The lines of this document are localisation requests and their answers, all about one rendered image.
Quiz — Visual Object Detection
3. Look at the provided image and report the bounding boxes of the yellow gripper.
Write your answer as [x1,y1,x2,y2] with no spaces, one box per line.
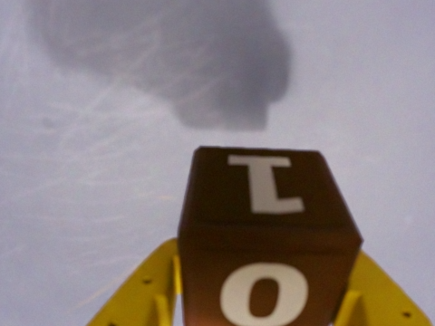
[86,237,433,326]

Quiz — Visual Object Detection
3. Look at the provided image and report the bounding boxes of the brown wooden cube with white digits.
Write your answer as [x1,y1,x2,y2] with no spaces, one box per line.
[177,146,364,326]

